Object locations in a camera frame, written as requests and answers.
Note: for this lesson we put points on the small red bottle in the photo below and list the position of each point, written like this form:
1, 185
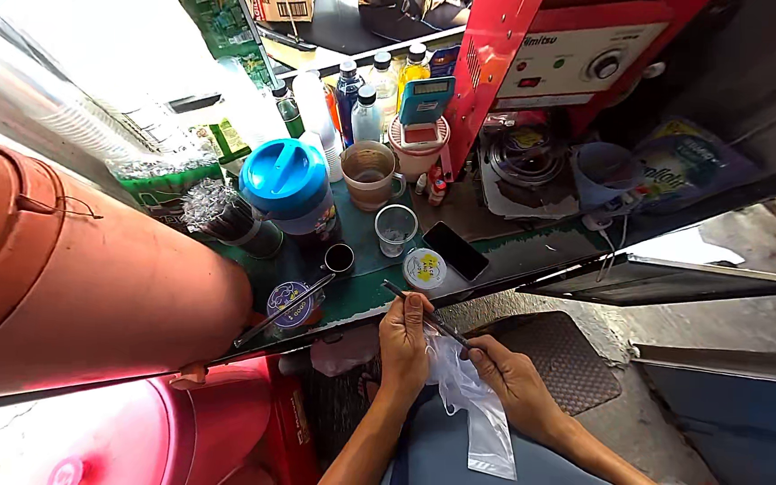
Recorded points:
437, 194

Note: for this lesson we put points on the dark blue packet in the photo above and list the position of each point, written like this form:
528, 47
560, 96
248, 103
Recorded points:
443, 62

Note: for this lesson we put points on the empty clear plastic cup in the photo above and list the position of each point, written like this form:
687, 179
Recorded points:
396, 232

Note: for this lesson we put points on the orange bottle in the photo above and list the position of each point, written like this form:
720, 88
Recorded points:
333, 108

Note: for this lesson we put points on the small white bottle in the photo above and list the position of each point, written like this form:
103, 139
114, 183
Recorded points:
421, 183

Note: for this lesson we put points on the pink plastic bag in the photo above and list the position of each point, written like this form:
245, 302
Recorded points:
341, 354

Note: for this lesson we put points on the cup with yellow flower seal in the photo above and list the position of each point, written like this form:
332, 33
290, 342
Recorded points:
421, 269

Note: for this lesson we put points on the dark blue panel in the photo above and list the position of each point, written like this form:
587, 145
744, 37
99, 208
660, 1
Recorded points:
752, 417

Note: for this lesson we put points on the dark blue bottle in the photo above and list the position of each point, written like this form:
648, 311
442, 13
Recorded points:
349, 98

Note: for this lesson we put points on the person's left forearm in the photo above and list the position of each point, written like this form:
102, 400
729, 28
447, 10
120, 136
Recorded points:
368, 444

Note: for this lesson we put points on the black straw container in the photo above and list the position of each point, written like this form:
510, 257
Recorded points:
260, 237

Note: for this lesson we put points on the person's right forearm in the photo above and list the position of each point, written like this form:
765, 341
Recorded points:
597, 458

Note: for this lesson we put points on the hanging green sachets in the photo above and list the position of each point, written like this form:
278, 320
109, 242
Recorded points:
233, 37

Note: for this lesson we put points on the red plastic crate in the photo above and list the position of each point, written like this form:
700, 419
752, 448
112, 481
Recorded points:
290, 424

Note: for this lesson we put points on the black smartphone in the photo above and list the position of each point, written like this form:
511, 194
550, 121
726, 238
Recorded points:
455, 250

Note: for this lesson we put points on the clear plastic measuring cup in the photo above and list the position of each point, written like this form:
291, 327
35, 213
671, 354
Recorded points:
607, 168

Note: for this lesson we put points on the red cup sealing machine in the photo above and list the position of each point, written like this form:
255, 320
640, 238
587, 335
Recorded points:
580, 74

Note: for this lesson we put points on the brown board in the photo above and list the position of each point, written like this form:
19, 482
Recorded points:
472, 224

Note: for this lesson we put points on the thin black straw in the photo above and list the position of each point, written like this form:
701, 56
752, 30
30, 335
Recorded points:
453, 333

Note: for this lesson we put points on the person's left fingers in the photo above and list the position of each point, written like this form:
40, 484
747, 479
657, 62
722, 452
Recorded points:
395, 316

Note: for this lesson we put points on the green printed box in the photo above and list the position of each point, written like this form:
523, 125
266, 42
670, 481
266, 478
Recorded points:
159, 192

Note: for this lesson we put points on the green counter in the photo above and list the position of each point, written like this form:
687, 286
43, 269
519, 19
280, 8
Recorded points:
361, 293

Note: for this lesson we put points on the person's right thumb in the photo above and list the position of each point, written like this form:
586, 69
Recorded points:
485, 366

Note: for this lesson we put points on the small black cup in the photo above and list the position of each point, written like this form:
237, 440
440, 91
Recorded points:
339, 258

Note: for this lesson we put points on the person's left hand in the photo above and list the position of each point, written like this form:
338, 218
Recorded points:
403, 364

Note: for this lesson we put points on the cup with purple printed seal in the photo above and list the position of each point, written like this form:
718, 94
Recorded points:
283, 296

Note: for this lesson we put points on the person's right hand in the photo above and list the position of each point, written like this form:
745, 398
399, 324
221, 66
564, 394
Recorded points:
521, 387

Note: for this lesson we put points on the clear plastic bag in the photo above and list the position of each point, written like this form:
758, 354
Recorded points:
489, 431

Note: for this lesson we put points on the purple and green detergent packet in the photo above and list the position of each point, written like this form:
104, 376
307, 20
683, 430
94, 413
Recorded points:
684, 161

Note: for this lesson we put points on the tall stack of clear cups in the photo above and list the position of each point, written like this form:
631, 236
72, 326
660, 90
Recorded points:
102, 129

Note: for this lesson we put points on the pitcher with blue lid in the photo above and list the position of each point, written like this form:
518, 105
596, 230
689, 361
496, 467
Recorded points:
285, 178

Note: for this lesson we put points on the person's left thumb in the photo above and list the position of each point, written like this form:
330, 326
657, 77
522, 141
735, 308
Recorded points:
414, 315

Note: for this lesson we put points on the teal calculator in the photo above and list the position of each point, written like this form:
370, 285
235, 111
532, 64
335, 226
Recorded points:
425, 101

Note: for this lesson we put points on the brown cardboard box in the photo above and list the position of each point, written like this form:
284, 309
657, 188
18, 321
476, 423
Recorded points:
287, 9

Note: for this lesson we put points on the dark metal-framed panel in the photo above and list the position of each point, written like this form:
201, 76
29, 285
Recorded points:
684, 279

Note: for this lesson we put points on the brown woven-pattern seat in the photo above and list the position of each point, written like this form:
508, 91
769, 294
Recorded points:
563, 357

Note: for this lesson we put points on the bundle of wrapped straws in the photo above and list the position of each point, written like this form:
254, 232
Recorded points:
226, 215

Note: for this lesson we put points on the large pink plastic container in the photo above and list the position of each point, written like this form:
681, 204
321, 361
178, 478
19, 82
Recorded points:
112, 438

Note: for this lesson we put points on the stack of plastic cups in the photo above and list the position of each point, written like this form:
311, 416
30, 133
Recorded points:
315, 114

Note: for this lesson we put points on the translucent measuring jug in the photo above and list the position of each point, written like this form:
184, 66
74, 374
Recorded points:
369, 182

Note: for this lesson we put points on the yellow bottle, black cap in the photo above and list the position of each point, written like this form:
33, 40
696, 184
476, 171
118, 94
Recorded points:
413, 73

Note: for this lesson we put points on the green bottle, black cap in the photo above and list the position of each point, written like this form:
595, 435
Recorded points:
289, 113

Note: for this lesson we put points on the small clear bottle, black cap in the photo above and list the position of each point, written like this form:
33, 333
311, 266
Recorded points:
366, 121

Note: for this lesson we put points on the large orange water container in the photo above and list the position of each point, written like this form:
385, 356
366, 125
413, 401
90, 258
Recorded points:
118, 276

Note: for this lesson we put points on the green and yellow packet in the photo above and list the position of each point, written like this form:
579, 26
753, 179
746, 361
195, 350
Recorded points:
227, 139

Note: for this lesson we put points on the person's right index finger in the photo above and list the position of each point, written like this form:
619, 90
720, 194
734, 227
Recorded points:
492, 345

